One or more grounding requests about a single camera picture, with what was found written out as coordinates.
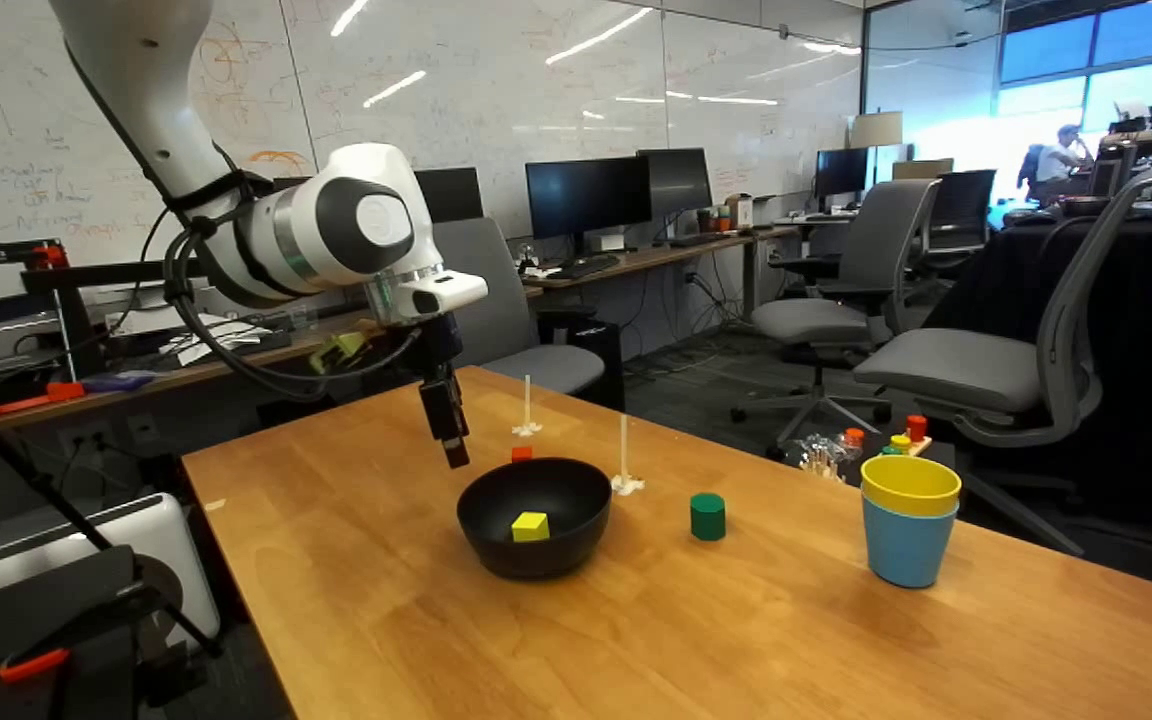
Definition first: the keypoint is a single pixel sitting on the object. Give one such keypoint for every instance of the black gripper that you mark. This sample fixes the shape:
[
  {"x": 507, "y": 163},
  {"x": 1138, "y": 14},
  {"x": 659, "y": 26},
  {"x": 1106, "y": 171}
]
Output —
[{"x": 439, "y": 384}]

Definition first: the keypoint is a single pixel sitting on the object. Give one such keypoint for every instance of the yellow cube block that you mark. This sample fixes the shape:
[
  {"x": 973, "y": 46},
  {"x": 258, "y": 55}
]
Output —
[{"x": 531, "y": 531}]

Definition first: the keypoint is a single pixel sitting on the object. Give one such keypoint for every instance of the green cylinder block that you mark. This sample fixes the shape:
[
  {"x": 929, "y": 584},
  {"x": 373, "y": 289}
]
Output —
[{"x": 709, "y": 517}]

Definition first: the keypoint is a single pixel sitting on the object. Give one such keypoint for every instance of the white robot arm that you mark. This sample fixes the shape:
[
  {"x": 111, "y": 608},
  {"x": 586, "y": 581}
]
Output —
[{"x": 359, "y": 220}]

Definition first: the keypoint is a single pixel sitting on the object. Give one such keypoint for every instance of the black bowl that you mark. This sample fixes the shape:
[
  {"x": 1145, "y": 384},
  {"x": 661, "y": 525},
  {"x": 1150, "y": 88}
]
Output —
[{"x": 575, "y": 494}]

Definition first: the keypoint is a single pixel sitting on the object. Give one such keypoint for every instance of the clear plastic stand near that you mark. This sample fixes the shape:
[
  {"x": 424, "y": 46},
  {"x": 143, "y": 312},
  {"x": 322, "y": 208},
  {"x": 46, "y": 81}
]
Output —
[{"x": 524, "y": 424}]

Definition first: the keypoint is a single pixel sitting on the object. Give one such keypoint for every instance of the grey office chair behind table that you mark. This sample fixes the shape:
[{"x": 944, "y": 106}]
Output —
[{"x": 503, "y": 328}]

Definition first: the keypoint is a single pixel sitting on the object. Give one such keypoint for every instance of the black computer monitor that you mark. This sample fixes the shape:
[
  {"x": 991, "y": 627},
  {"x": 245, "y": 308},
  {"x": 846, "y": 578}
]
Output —
[{"x": 575, "y": 198}]

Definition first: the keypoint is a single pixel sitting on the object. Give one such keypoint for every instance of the colourful stacking toy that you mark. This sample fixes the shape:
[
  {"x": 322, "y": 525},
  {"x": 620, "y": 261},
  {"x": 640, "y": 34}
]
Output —
[{"x": 914, "y": 437}]

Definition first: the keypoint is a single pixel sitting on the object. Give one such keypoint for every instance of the yellow and blue stacked cups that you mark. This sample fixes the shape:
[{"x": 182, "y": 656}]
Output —
[{"x": 910, "y": 509}]

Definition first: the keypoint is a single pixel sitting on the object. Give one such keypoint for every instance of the grey office chair near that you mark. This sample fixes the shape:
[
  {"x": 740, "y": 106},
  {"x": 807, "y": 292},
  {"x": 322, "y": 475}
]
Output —
[{"x": 1015, "y": 395}]

